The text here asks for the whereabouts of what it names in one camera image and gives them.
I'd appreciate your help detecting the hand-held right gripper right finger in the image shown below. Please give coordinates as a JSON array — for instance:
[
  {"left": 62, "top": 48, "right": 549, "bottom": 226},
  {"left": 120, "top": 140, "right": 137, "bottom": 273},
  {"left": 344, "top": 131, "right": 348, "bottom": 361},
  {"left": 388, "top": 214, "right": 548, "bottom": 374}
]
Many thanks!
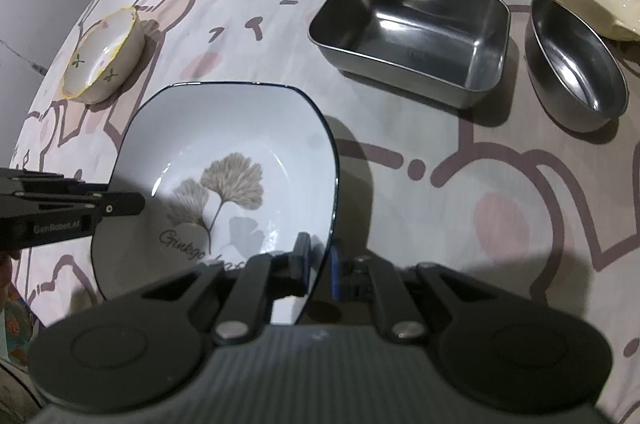
[{"left": 330, "top": 243, "right": 502, "bottom": 343}]

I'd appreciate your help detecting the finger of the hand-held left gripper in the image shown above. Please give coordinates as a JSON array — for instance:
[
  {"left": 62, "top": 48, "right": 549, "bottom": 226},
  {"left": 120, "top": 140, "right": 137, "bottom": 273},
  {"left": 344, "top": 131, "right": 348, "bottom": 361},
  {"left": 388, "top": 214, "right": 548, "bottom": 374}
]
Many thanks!
[{"left": 0, "top": 168, "right": 147, "bottom": 218}]

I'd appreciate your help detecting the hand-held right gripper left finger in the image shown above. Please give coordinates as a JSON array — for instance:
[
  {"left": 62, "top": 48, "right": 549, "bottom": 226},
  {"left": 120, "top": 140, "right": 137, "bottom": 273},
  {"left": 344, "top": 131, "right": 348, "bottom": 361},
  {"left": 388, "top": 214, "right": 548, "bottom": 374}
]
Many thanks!
[{"left": 139, "top": 232, "right": 312, "bottom": 346}]

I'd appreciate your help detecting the white square leaf-print bowl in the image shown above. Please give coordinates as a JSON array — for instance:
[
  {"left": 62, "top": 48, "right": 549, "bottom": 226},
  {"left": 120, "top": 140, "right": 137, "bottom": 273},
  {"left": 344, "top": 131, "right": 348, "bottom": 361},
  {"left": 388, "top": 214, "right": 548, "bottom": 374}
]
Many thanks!
[{"left": 90, "top": 81, "right": 342, "bottom": 326}]

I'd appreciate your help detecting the small yellow-rimmed flower bowl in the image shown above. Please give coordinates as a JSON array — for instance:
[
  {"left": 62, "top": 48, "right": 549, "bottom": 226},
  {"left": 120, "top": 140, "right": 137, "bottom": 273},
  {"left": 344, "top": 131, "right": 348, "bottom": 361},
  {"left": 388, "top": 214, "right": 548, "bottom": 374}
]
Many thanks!
[{"left": 61, "top": 6, "right": 146, "bottom": 105}]

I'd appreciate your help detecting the large rectangular steel tray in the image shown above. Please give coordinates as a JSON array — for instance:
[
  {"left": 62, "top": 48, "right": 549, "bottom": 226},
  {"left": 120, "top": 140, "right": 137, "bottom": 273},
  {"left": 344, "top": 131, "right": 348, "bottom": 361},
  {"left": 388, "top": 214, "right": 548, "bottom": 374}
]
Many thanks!
[{"left": 307, "top": 0, "right": 511, "bottom": 110}]

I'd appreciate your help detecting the oval steel bowl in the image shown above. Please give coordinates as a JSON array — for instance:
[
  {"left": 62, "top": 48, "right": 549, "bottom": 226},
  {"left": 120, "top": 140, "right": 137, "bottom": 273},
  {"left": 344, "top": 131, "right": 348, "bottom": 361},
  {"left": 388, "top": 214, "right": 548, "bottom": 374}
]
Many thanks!
[{"left": 524, "top": 0, "right": 629, "bottom": 134}]

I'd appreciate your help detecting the bear printed tablecloth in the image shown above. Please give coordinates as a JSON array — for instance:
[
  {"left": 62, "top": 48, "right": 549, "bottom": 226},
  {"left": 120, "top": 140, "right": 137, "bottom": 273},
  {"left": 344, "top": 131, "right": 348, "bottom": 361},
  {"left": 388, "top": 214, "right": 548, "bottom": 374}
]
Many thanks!
[{"left": 12, "top": 0, "right": 640, "bottom": 424}]

